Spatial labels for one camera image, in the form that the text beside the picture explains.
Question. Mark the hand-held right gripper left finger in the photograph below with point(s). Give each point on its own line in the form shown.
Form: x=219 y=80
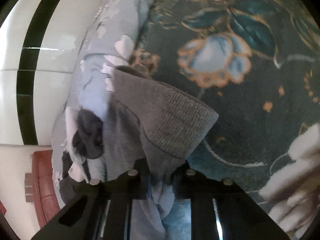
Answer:
x=135 y=187

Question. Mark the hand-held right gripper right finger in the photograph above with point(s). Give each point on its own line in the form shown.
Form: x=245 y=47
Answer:
x=185 y=187

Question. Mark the grey sweatshirt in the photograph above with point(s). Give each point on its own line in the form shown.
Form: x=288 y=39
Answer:
x=162 y=120

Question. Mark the white garment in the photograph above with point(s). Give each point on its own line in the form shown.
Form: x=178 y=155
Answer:
x=76 y=171

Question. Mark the dark round cloth item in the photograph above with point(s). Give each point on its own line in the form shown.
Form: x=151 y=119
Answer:
x=90 y=140

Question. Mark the dark blue-grey garment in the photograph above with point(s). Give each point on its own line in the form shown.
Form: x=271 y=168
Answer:
x=67 y=182

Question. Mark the teal floral blanket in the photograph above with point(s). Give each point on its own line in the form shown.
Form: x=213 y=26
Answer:
x=250 y=105

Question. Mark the light blue daisy quilt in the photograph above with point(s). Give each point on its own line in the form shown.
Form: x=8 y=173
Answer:
x=100 y=62

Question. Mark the white wardrobe with black stripe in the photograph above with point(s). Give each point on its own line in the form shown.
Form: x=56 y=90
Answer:
x=50 y=55

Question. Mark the wooden bed frame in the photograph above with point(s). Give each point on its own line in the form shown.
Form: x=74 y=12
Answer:
x=43 y=187

